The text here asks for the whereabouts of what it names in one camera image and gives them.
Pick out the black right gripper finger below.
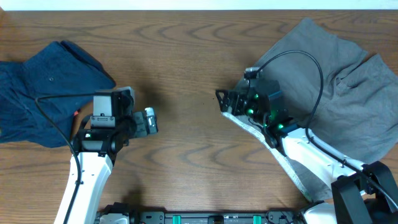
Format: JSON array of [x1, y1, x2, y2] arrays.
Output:
[[215, 90, 236, 111], [228, 93, 247, 116]]

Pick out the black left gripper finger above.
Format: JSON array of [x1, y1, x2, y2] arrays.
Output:
[[145, 107, 158, 134], [133, 111, 149, 138]]

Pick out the grey shorts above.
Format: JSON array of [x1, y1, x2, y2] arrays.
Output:
[[221, 17, 398, 202]]

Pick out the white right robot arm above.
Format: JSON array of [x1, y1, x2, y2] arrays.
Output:
[[215, 80, 397, 223]]

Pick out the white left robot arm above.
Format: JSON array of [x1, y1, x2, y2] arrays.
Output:
[[55, 86, 159, 223]]

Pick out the navy blue folded shorts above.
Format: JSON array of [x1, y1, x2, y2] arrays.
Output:
[[1, 40, 116, 148]]

